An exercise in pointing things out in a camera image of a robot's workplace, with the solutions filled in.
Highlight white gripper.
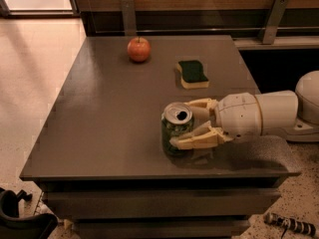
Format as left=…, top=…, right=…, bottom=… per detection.
left=169, top=93, right=262, bottom=150

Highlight green soda can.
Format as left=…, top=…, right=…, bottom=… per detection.
left=161, top=103, right=194, bottom=156

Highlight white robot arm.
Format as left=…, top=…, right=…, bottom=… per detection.
left=168, top=71, right=319, bottom=150

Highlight yellow green sponge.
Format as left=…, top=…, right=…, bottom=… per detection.
left=176, top=60, right=209, bottom=90

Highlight red apple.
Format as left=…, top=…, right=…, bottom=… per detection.
left=127, top=37, right=151, bottom=63

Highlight grey drawer cabinet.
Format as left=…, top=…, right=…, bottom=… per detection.
left=21, top=36, right=299, bottom=239

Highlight black chair base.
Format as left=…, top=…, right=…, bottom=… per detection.
left=0, top=186, right=60, bottom=239

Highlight right metal bracket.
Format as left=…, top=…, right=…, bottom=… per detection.
left=259, top=0, right=289, bottom=45

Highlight metal bracket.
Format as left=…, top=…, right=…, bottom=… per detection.
left=259, top=0, right=289, bottom=45
left=121, top=0, right=137, bottom=36

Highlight wooden wall shelf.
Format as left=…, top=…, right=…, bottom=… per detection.
left=233, top=36, right=319, bottom=51

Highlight left metal bracket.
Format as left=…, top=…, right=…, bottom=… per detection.
left=121, top=0, right=137, bottom=36

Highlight black white striped handle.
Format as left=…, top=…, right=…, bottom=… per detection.
left=263, top=212, right=319, bottom=238

